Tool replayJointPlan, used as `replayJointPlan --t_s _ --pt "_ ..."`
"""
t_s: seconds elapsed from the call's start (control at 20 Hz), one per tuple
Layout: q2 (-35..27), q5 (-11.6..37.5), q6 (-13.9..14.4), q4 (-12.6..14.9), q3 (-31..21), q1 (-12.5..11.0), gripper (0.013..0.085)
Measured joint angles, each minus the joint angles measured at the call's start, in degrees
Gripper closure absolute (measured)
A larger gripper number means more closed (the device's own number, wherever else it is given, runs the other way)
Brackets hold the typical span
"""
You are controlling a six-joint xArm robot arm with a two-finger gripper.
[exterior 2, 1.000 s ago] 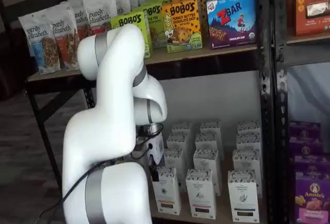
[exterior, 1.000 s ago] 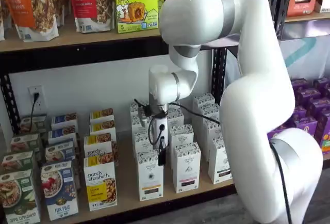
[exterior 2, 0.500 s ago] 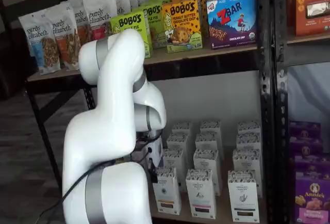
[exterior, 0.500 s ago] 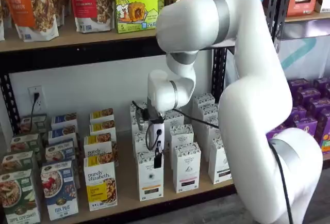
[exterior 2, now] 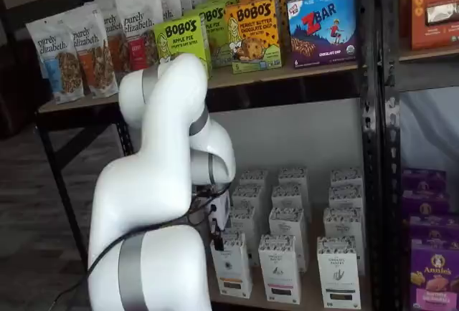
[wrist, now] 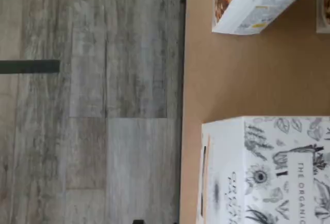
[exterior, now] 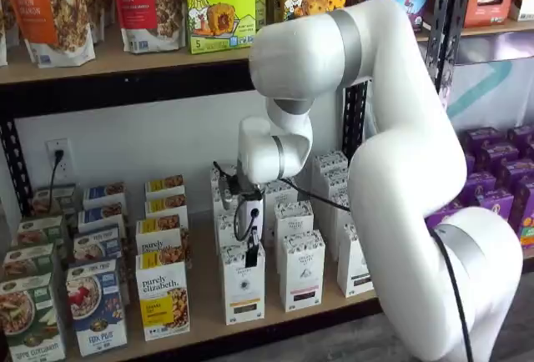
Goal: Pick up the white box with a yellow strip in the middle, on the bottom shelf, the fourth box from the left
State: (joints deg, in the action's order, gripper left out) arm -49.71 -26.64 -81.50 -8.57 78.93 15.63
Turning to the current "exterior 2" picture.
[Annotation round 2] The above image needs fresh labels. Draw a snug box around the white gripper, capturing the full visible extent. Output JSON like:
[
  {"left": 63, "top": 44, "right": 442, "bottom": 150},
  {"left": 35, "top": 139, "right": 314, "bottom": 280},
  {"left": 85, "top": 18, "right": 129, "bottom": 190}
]
[{"left": 209, "top": 192, "right": 232, "bottom": 252}]

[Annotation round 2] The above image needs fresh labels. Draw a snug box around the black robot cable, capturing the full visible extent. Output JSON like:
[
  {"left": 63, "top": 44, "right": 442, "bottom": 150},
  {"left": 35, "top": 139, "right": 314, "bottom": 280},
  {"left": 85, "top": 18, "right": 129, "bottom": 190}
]
[{"left": 87, "top": 181, "right": 232, "bottom": 280}]

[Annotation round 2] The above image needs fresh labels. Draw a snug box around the white box dark strip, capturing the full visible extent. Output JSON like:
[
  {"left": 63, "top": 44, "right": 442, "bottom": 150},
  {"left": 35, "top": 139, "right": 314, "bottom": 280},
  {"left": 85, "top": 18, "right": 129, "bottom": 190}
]
[{"left": 316, "top": 236, "right": 361, "bottom": 310}]

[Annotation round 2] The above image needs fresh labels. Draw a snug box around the white box yellow strip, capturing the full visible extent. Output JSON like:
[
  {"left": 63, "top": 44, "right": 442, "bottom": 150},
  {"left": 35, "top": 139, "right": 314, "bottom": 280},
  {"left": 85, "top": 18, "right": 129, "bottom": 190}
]
[{"left": 209, "top": 229, "right": 254, "bottom": 298}]

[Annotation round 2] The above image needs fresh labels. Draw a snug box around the white patterned-top pantry box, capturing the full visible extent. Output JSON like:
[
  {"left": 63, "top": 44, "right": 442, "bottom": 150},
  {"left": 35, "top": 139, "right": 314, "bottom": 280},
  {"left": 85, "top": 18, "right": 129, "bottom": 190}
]
[
  {"left": 228, "top": 204, "right": 260, "bottom": 266},
  {"left": 323, "top": 206, "right": 365, "bottom": 276},
  {"left": 270, "top": 183, "right": 308, "bottom": 212},
  {"left": 330, "top": 168, "right": 364, "bottom": 189},
  {"left": 328, "top": 184, "right": 364, "bottom": 212},
  {"left": 239, "top": 168, "right": 270, "bottom": 191},
  {"left": 232, "top": 185, "right": 265, "bottom": 212},
  {"left": 278, "top": 167, "right": 310, "bottom": 189},
  {"left": 268, "top": 206, "right": 310, "bottom": 273}
]

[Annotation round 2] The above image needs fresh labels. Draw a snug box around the purple Annie's box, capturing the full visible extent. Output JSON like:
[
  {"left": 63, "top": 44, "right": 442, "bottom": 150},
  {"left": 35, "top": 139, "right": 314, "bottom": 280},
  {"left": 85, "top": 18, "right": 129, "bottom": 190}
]
[
  {"left": 401, "top": 168, "right": 448, "bottom": 194},
  {"left": 408, "top": 214, "right": 459, "bottom": 242},
  {"left": 410, "top": 239, "right": 459, "bottom": 311},
  {"left": 401, "top": 190, "right": 451, "bottom": 216}
]

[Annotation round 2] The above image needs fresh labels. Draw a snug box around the orange label granola bag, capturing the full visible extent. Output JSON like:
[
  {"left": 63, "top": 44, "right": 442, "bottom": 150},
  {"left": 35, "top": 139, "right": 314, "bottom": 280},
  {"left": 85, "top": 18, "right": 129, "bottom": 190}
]
[
  {"left": 65, "top": 2, "right": 120, "bottom": 98},
  {"left": 101, "top": 6, "right": 131, "bottom": 74}
]

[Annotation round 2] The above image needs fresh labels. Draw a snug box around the orange cereal box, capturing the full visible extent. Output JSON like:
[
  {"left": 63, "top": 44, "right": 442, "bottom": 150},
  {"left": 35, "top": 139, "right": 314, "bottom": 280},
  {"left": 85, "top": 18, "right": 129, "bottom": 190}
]
[
  {"left": 399, "top": 0, "right": 413, "bottom": 38},
  {"left": 410, "top": 0, "right": 459, "bottom": 52}
]

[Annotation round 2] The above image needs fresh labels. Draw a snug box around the white box pink strip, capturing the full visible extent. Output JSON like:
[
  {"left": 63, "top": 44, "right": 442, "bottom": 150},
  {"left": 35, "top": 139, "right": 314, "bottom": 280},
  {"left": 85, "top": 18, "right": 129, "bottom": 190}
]
[{"left": 257, "top": 233, "right": 303, "bottom": 305}]

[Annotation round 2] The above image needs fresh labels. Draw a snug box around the red label granola bag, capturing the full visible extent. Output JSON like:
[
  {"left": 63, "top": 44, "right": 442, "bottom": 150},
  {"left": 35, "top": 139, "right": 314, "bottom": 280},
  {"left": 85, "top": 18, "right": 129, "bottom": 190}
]
[{"left": 115, "top": 0, "right": 161, "bottom": 73}]

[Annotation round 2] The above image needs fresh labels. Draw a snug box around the black metal shelf frame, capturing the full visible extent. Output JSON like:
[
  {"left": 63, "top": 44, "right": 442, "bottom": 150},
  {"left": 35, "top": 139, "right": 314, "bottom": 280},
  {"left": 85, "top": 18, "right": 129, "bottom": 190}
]
[
  {"left": 379, "top": 0, "right": 459, "bottom": 311},
  {"left": 34, "top": 0, "right": 383, "bottom": 311}
]

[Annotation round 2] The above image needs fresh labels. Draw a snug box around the Z bar chocolate chip box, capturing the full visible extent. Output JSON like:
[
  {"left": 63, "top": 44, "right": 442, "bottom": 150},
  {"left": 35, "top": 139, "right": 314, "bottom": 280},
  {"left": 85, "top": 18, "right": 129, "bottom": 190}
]
[{"left": 286, "top": 0, "right": 360, "bottom": 70}]

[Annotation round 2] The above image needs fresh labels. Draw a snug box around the blue label granola bag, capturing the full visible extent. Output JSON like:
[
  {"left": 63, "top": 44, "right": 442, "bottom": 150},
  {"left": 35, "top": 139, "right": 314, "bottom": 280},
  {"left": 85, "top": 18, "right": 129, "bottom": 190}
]
[{"left": 25, "top": 13, "right": 86, "bottom": 105}]

